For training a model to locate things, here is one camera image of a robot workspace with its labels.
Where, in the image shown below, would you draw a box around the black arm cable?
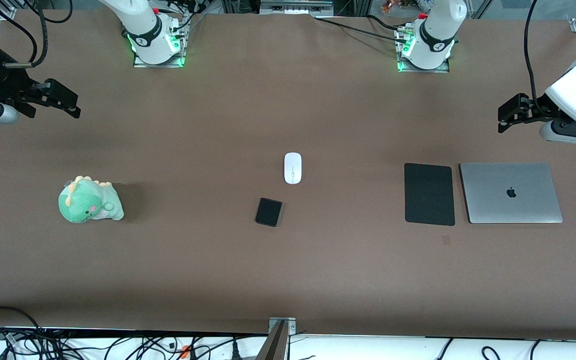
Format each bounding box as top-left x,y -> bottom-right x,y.
4,0 -> 74,69
523,0 -> 550,117

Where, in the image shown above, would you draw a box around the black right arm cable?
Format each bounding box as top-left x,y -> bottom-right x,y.
4,0 -> 74,69

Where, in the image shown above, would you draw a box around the small colourful figurines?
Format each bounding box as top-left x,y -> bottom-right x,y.
380,0 -> 435,14

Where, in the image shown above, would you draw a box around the white computer mouse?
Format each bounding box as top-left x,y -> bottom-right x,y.
283,152 -> 303,185

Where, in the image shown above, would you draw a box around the long black table cable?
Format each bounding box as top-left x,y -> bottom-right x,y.
315,17 -> 405,43

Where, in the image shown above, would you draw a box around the short black table cable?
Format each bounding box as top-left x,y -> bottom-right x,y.
366,14 -> 405,32

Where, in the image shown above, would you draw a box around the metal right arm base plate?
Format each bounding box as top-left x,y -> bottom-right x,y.
132,14 -> 187,69

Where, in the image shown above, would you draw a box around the black mouse pad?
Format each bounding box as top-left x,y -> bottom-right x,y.
404,162 -> 456,227

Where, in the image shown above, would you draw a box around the black cable tangle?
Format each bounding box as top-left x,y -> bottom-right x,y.
0,325 -> 250,360

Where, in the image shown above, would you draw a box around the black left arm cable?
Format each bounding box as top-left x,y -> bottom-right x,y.
523,0 -> 550,117

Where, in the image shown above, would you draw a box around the black looping floor cable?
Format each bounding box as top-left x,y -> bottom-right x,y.
0,305 -> 45,346

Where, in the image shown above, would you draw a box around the metal table edge bracket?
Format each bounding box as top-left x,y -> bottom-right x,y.
255,316 -> 298,360

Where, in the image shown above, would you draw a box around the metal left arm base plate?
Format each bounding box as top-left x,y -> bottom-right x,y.
396,25 -> 452,74

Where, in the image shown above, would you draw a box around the silver laptop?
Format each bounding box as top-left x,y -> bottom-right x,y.
458,161 -> 564,225

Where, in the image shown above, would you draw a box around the metal rail with sockets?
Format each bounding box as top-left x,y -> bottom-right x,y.
259,0 -> 335,16

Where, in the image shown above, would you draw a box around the black phone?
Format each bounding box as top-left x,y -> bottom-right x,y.
255,197 -> 284,228

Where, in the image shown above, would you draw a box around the green dinosaur plush toy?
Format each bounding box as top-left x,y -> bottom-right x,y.
58,175 -> 125,224

